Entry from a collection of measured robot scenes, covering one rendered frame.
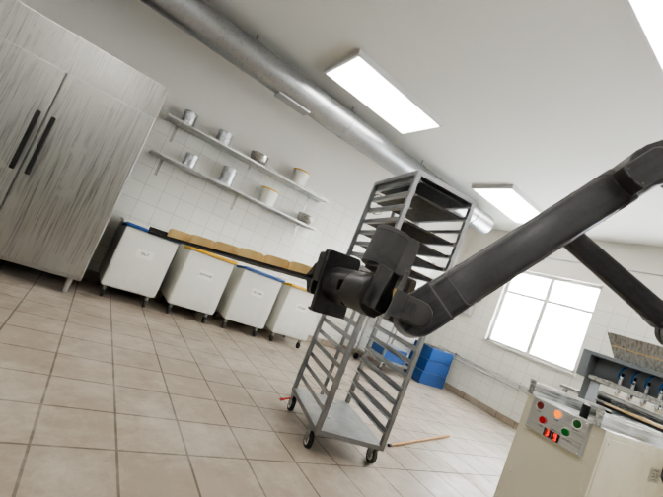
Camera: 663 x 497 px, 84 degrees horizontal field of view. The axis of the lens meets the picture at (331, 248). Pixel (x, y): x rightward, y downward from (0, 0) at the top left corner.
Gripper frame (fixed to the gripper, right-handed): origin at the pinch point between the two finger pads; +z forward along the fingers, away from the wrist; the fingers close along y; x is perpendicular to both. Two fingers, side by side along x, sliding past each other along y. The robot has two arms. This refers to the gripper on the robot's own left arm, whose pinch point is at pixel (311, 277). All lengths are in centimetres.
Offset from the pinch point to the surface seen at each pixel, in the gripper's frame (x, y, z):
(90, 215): -51, 2, 322
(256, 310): 136, 51, 358
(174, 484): 19, 93, 91
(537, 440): 152, 38, 31
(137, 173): -28, -58, 411
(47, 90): -107, -82, 315
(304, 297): 193, 21, 359
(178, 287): 43, 47, 354
